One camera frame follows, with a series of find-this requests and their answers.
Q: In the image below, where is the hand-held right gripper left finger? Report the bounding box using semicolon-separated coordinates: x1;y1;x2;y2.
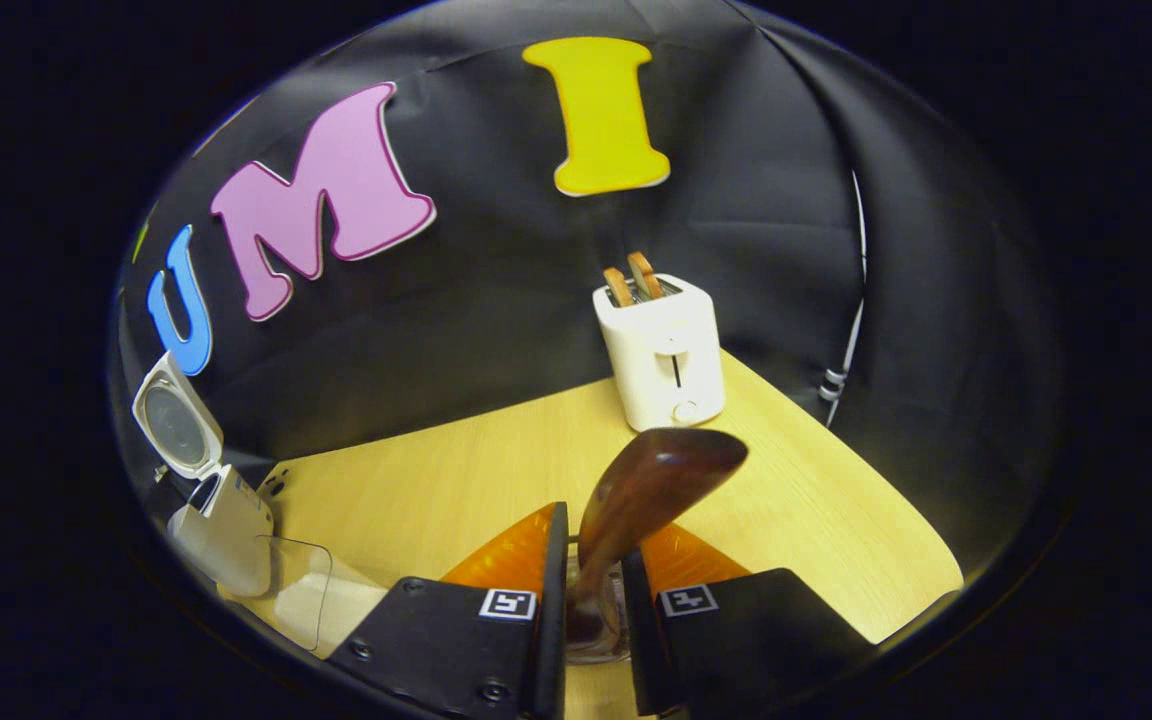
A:
326;502;570;720

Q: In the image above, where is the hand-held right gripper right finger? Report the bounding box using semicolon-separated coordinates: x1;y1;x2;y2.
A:
620;522;879;717

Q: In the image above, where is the glass chopstick holder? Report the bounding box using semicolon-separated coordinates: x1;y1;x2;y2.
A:
564;543;633;667

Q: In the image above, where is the brown wooden spoon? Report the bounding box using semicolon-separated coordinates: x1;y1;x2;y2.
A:
566;428;750;643

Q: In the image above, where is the white rice cooker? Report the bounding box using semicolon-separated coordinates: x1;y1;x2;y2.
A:
132;350;278;599

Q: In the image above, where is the clear plastic container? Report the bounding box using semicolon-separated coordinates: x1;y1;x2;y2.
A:
254;535;389;657

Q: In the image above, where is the white toaster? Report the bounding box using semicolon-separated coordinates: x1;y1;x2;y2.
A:
592;272;727;433

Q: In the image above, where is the black backdrop cloth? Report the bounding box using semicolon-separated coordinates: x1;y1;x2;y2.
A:
108;0;1072;581

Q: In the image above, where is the white cable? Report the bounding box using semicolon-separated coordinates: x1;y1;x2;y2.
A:
820;170;870;428

